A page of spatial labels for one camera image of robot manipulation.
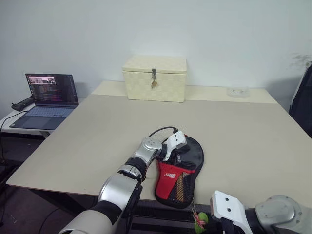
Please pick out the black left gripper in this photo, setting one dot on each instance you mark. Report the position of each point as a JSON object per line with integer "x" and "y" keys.
{"x": 185, "y": 146}

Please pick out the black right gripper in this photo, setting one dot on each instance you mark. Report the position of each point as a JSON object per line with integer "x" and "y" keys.
{"x": 229, "y": 226}

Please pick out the black paddle case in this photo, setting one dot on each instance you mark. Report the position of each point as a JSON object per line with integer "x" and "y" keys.
{"x": 168, "y": 185}

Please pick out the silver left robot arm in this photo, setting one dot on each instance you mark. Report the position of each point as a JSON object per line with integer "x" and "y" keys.
{"x": 119, "y": 190}

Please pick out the green pompom zipper charm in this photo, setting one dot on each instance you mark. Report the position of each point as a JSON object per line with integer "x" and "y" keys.
{"x": 201, "y": 223}

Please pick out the brass padlock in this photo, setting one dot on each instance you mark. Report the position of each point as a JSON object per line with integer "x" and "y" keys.
{"x": 154, "y": 84}

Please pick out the cream woven storage box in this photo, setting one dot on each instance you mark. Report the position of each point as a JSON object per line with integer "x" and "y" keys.
{"x": 156, "y": 80}

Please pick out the clear plastic container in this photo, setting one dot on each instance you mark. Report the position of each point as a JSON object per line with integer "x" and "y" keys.
{"x": 237, "y": 92}

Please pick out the black office chair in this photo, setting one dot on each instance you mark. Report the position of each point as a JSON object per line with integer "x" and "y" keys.
{"x": 302, "y": 104}

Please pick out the open grey laptop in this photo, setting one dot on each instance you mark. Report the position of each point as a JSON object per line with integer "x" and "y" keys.
{"x": 44, "y": 117}

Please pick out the black handheld controller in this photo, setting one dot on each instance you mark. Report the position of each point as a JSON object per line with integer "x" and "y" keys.
{"x": 23, "y": 103}

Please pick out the white side table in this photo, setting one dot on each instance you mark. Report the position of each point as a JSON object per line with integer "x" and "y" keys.
{"x": 9, "y": 120}

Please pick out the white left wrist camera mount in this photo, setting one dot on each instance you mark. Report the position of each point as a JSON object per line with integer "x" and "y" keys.
{"x": 174, "y": 141}

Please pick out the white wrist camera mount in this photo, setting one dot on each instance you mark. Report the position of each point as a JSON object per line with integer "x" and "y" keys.
{"x": 226, "y": 204}
{"x": 174, "y": 141}

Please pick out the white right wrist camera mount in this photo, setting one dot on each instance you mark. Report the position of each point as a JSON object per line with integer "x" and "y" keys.
{"x": 226, "y": 204}

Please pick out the black table frame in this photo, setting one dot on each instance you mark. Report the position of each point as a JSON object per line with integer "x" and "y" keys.
{"x": 165, "y": 214}

